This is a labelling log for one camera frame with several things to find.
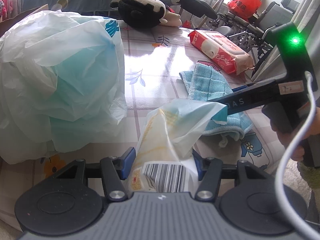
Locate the wheelchair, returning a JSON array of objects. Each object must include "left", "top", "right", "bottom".
[{"left": 214, "top": 0, "right": 300, "bottom": 67}]

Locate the pink wet wipes pack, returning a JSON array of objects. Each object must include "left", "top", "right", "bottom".
[{"left": 188, "top": 30, "right": 254, "bottom": 75}]

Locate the black padded armrest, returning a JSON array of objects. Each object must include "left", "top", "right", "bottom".
[{"left": 177, "top": 0, "right": 217, "bottom": 20}]

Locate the person's right hand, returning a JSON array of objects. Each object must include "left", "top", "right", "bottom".
[{"left": 269, "top": 119, "right": 320, "bottom": 163}]

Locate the white charging cable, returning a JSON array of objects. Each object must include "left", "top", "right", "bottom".
[{"left": 273, "top": 70, "right": 317, "bottom": 240}]

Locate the yellow white snack bag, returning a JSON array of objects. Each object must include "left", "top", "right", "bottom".
[{"left": 126, "top": 99, "right": 227, "bottom": 194}]

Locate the black-haired plush doll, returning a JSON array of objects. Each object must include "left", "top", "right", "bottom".
[{"left": 110, "top": 0, "right": 182, "bottom": 29}]

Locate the red plastic bag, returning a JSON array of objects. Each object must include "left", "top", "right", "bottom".
[{"left": 227, "top": 0, "right": 262, "bottom": 21}]

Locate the light blue plastic bag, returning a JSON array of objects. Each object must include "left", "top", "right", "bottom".
[{"left": 1, "top": 10, "right": 127, "bottom": 164}]

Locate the teal checked cleaning cloth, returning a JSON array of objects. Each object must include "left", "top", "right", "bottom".
[{"left": 180, "top": 62, "right": 253, "bottom": 148}]

